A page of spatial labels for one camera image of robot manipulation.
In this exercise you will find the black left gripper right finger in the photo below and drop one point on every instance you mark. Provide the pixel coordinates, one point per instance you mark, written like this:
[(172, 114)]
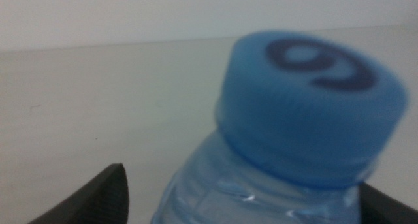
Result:
[(382, 211)]

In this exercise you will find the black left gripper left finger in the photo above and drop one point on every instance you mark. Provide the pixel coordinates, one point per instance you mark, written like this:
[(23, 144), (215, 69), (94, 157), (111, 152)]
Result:
[(104, 198)]

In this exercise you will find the clear water bottle blue cap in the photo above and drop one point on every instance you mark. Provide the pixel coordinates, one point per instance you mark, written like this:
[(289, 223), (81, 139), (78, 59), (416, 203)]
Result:
[(307, 119)]

